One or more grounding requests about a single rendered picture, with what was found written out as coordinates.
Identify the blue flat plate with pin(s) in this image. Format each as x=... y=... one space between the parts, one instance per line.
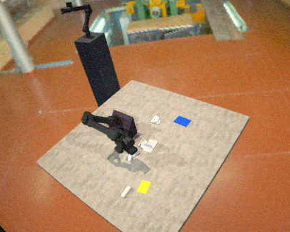
x=183 y=121

